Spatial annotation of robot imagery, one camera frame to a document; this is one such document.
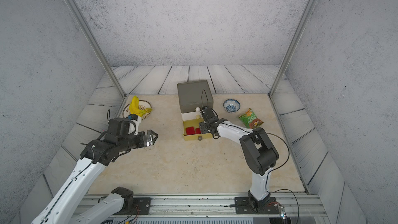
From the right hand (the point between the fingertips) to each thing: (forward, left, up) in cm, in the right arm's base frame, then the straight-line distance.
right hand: (207, 124), depth 96 cm
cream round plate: (+20, +47, -5) cm, 52 cm away
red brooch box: (-1, +11, -6) cm, 13 cm away
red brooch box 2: (-7, +5, +4) cm, 9 cm away
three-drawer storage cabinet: (+14, +9, +10) cm, 19 cm away
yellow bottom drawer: (+3, +8, -5) cm, 10 cm away
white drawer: (+2, +9, +5) cm, 11 cm away
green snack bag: (+5, -27, -2) cm, 27 cm away
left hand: (-18, +25, +16) cm, 34 cm away
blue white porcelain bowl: (+19, -17, -5) cm, 26 cm away
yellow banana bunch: (+14, +49, 0) cm, 51 cm away
